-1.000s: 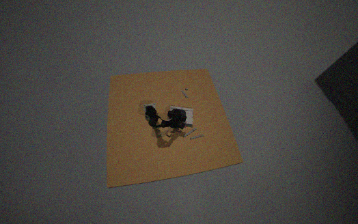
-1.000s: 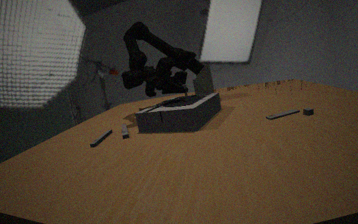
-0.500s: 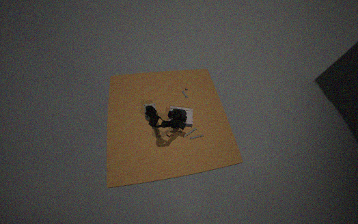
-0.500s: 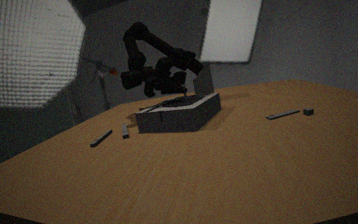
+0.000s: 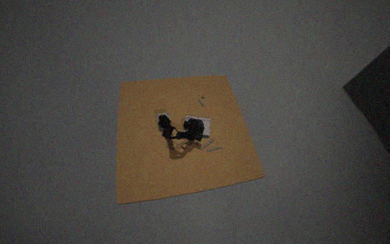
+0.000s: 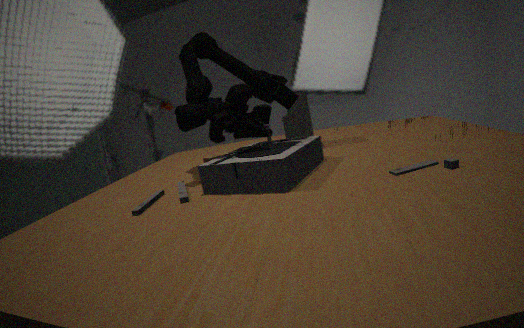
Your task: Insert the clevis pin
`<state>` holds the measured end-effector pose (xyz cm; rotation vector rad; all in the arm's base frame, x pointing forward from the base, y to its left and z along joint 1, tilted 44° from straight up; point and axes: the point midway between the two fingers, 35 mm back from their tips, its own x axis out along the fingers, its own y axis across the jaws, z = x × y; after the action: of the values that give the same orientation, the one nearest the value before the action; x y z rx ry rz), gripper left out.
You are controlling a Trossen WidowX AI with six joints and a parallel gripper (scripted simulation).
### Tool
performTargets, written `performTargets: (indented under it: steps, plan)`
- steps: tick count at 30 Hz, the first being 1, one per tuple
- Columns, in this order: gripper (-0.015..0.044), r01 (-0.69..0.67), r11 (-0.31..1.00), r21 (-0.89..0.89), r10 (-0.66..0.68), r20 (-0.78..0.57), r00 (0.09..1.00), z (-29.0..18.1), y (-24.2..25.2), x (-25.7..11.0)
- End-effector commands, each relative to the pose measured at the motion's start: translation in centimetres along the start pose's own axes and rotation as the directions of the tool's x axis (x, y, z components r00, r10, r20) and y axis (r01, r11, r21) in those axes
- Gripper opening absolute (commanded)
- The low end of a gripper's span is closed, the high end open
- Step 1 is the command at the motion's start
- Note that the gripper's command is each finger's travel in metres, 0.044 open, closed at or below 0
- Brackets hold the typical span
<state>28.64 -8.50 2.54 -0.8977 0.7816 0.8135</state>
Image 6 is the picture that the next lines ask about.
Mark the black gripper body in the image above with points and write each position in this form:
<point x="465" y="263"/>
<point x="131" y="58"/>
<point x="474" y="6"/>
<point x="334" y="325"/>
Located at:
<point x="221" y="120"/>

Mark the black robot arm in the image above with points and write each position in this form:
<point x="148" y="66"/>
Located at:
<point x="259" y="83"/>

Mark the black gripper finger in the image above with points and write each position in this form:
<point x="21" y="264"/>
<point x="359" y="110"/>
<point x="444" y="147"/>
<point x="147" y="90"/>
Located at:
<point x="244" y="128"/>
<point x="255" y="117"/>

